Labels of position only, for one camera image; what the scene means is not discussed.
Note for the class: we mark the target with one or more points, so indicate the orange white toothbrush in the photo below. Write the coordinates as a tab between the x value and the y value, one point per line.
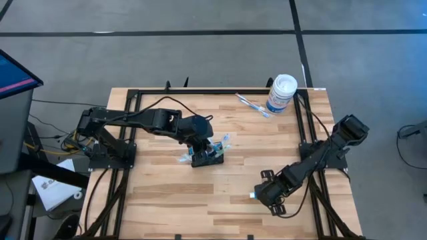
245	98

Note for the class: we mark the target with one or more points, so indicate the white-lidded wipes canister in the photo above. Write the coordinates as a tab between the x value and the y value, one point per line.
282	90

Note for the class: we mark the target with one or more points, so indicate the blue-capped small tube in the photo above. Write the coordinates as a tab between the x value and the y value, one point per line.
252	195

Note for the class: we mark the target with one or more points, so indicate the black metal table frame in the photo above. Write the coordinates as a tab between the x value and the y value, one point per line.
217	91

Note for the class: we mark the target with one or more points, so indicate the white tape roll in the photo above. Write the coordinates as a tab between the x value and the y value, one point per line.
77	194

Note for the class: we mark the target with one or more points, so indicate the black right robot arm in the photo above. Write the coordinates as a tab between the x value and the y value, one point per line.
320	156

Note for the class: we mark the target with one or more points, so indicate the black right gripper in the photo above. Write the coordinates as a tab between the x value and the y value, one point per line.
270	193

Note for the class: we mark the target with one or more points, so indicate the monitor with blue screen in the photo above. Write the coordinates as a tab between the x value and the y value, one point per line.
13	76

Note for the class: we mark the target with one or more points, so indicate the white paper booklet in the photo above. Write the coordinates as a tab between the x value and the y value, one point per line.
53	190

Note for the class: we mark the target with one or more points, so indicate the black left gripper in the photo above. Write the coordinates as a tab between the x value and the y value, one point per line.
200	146

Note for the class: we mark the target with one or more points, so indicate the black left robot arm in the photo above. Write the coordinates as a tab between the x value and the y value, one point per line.
150	120

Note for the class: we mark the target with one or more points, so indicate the black side desk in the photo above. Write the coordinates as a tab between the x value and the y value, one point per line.
50	170

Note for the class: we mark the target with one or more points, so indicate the person's black shoe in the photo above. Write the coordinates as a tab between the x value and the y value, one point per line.
68	226

